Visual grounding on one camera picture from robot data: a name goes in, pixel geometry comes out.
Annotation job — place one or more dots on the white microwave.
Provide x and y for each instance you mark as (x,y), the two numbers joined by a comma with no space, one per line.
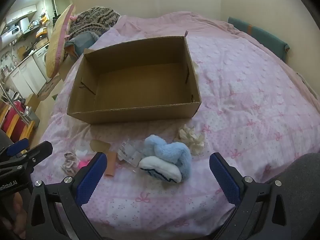
(10,32)

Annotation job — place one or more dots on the white plush toy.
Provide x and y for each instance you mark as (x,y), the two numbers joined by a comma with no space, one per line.
(81,153)

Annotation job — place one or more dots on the grey box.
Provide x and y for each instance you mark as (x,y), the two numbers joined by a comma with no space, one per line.
(32,117)

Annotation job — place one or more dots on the white kitchen cabinet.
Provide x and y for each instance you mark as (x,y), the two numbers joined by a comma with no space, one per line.
(22,77)

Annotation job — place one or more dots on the light blue sock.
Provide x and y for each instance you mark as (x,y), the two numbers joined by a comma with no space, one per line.
(170,152)

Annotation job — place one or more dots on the person's left hand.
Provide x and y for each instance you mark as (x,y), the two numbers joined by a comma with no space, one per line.
(18,212)

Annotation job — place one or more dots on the tan cardboard strip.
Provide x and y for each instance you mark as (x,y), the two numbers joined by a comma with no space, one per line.
(111,165)

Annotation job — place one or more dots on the blue-grey cushion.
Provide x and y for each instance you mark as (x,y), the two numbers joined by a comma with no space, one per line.
(82,41)

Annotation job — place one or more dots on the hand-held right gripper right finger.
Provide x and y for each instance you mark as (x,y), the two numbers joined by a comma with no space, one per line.
(225,180)

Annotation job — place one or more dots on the white upper cabinets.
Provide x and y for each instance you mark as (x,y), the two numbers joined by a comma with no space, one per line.
(22,13)

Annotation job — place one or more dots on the green leaf-shaped mat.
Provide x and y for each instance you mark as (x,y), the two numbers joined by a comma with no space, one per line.
(55,96)

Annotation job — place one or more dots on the brown cardboard piece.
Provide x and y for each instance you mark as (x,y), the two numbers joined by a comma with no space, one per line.
(100,145)

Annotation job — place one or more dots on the white washing machine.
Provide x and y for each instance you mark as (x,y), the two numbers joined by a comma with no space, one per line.
(41,60)

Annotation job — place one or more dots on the yellow cushion with pink trim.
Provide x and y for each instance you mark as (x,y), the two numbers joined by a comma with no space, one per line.
(56,47)

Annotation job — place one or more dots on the patterned knitted blanket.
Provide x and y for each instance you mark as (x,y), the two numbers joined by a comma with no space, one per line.
(95,20)

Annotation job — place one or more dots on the pink patterned bed blanket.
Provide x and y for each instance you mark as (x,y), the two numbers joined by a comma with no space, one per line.
(237,92)

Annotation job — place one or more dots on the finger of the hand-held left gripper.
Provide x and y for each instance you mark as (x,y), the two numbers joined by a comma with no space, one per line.
(37,152)
(17,148)

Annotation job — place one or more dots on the red cloth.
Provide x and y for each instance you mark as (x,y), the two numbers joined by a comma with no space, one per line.
(10,120)

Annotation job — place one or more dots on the brown cardboard box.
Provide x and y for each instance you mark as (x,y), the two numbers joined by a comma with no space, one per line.
(140,80)

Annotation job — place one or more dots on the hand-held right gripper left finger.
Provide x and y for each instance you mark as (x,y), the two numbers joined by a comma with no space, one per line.
(91,177)

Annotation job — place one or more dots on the wooden chair frame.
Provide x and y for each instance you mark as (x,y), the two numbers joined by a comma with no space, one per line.
(17,123)

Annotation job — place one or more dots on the clear plastic bag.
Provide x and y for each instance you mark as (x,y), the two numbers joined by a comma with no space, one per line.
(127,152)

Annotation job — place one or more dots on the teal bed board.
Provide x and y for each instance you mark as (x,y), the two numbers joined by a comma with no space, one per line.
(262,38)

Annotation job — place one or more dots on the patterned floor mat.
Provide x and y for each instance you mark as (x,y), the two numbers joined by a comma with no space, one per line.
(50,87)

